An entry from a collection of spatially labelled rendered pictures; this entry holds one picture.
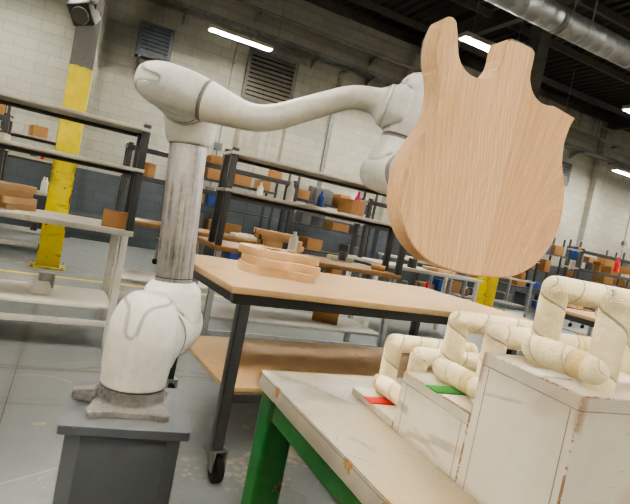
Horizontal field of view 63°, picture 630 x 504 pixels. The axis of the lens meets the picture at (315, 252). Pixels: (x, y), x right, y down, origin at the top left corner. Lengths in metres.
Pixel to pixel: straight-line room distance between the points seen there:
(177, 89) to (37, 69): 10.45
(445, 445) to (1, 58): 11.40
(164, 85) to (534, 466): 1.07
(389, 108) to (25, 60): 10.76
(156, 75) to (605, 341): 1.07
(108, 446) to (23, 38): 10.86
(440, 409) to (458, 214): 0.33
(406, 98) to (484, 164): 0.37
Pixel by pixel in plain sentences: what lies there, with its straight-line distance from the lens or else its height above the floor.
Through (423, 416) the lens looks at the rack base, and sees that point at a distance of 0.78.
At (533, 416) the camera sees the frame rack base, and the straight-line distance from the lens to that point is 0.63.
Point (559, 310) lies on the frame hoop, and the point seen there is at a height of 1.17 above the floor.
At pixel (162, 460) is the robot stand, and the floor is 0.63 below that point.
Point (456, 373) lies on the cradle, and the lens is 0.77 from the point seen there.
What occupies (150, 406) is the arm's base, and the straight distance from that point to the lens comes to 1.31.
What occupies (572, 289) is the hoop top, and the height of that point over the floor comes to 1.20.
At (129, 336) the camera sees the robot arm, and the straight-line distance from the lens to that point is 1.26.
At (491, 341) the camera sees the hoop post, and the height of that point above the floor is 1.11.
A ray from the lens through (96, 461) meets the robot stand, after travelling 1.30.
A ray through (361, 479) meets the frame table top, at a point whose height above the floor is 0.93.
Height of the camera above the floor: 1.22
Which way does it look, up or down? 3 degrees down
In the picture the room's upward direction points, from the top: 11 degrees clockwise
